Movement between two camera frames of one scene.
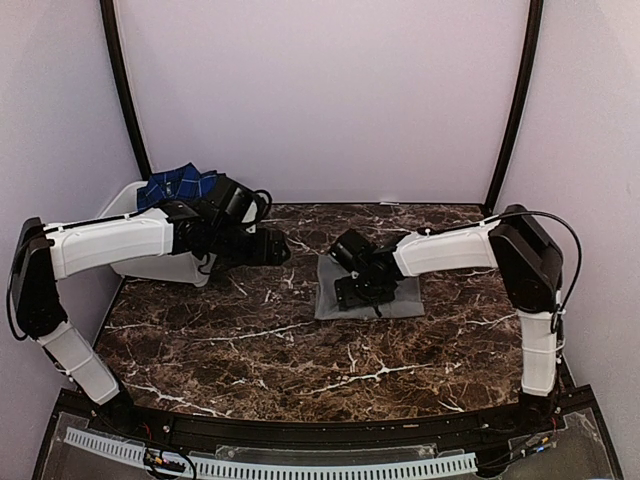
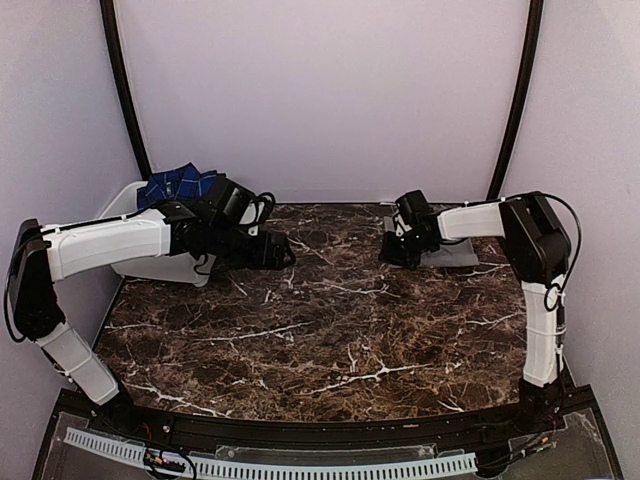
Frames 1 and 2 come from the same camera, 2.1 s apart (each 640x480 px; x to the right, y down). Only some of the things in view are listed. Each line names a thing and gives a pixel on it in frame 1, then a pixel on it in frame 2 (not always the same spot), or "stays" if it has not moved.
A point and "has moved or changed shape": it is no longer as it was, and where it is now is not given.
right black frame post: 523,102 stays
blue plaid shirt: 183,183 stays
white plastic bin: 181,268 stays
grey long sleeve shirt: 407,300 has moved or changed shape
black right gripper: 348,297 → 390,253
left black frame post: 118,67 stays
